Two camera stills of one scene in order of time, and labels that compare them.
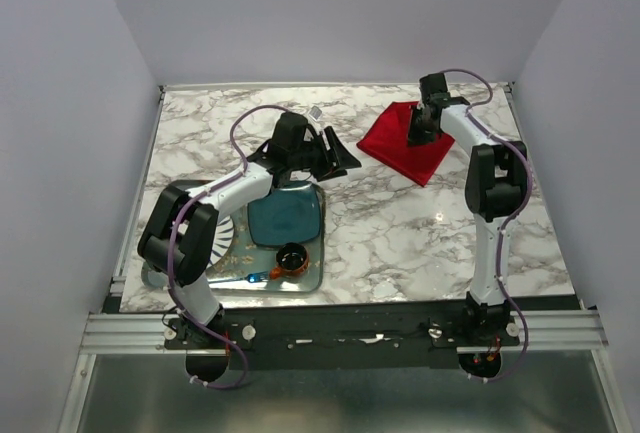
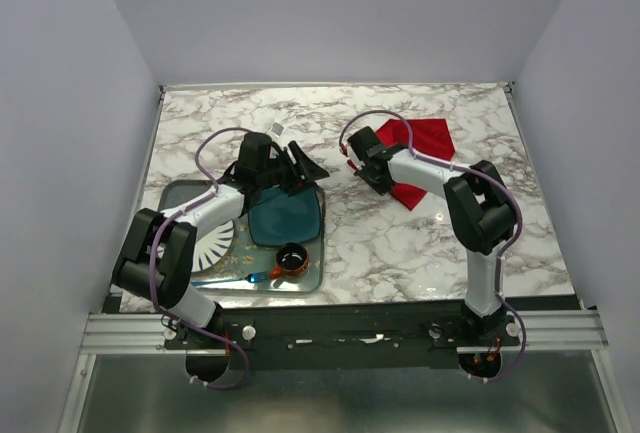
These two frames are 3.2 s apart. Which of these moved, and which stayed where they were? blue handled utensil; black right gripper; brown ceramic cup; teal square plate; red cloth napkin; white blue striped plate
Moved: black right gripper; red cloth napkin
Stayed: brown ceramic cup; blue handled utensil; white blue striped plate; teal square plate
